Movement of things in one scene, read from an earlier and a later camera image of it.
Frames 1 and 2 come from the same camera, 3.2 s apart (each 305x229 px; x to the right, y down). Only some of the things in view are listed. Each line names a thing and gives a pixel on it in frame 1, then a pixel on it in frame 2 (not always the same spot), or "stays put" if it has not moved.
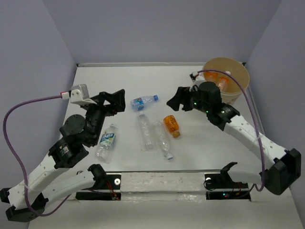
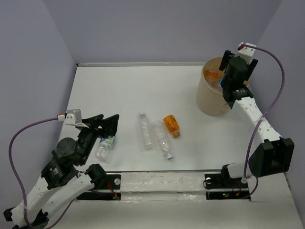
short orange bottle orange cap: x=172 y=125 stays put
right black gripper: x=183 y=95 to x=228 y=55
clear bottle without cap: x=146 y=131 stays put
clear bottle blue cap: x=162 y=139 stays put
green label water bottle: x=105 y=150 stays put
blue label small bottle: x=138 y=103 to x=219 y=82
